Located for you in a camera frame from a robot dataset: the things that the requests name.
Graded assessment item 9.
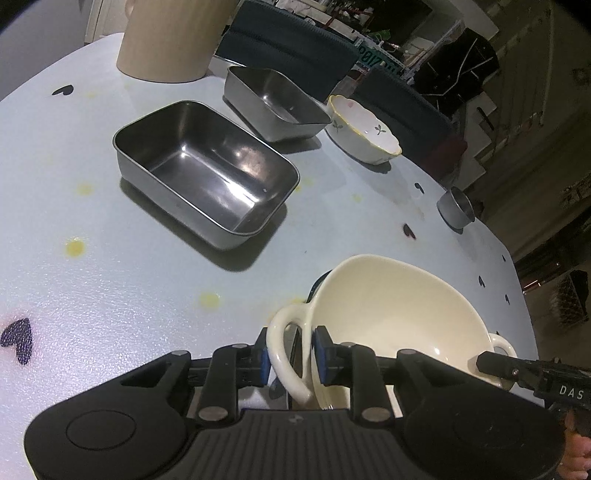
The teal licence plate sign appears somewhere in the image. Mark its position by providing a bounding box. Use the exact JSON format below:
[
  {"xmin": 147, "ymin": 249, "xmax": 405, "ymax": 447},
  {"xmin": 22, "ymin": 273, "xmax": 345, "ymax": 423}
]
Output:
[{"xmin": 353, "ymin": 39, "xmax": 407, "ymax": 77}]

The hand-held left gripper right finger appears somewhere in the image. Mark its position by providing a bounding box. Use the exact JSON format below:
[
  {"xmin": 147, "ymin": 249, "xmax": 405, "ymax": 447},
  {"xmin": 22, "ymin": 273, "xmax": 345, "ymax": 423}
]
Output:
[{"xmin": 311, "ymin": 325, "xmax": 459, "ymax": 423}]

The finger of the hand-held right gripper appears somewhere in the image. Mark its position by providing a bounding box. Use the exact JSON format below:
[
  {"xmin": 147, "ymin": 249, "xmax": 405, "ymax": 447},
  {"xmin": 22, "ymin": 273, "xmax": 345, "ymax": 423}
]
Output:
[{"xmin": 475, "ymin": 351, "xmax": 548, "ymax": 385}]

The dark blue padded chair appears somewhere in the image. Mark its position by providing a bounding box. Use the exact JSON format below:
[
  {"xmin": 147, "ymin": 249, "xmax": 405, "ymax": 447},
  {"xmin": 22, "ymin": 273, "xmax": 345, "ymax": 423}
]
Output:
[
  {"xmin": 217, "ymin": 0, "xmax": 361, "ymax": 100},
  {"xmin": 353, "ymin": 69, "xmax": 455, "ymax": 153}
]

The person's right hand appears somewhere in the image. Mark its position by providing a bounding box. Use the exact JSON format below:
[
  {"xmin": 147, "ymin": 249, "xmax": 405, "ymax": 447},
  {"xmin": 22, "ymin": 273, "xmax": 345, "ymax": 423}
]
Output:
[{"xmin": 560, "ymin": 408, "xmax": 591, "ymax": 480}]

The rectangular stainless steel container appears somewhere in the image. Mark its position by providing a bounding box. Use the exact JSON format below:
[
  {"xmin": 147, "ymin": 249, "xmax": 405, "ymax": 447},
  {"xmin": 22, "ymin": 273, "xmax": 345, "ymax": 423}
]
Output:
[
  {"xmin": 223, "ymin": 65, "xmax": 334, "ymax": 143},
  {"xmin": 112, "ymin": 100, "xmax": 301, "ymax": 251}
]

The cream bowl with loop handles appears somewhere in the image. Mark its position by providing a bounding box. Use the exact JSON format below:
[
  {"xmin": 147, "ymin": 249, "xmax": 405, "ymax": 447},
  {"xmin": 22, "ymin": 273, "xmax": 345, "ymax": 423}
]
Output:
[{"xmin": 266, "ymin": 254, "xmax": 518, "ymax": 411}]

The black vest with white trim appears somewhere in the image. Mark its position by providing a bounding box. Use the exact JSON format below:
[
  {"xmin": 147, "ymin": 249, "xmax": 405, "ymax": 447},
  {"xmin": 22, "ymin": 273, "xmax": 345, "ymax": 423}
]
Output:
[{"xmin": 411, "ymin": 28, "xmax": 502, "ymax": 116}]

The small floral scalloped bowl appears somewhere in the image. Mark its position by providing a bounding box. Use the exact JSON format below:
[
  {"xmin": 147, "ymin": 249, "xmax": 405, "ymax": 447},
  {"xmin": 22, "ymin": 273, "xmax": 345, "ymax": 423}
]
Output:
[{"xmin": 325, "ymin": 95, "xmax": 402, "ymax": 165}]

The wooden canister with steel lid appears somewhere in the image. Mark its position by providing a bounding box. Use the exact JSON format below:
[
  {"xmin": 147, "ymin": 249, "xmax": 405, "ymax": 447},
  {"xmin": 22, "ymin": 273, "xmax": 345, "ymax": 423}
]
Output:
[{"xmin": 115, "ymin": 0, "xmax": 241, "ymax": 84}]

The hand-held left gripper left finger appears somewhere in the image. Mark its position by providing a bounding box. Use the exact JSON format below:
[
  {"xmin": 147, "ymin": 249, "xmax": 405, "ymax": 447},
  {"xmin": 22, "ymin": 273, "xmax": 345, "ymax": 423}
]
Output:
[{"xmin": 120, "ymin": 328, "xmax": 273, "ymax": 423}]

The small round steel bowl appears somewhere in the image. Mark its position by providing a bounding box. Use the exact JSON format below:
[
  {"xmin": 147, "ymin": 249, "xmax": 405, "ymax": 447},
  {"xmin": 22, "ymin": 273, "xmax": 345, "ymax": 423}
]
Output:
[{"xmin": 436, "ymin": 186, "xmax": 476, "ymax": 228}]

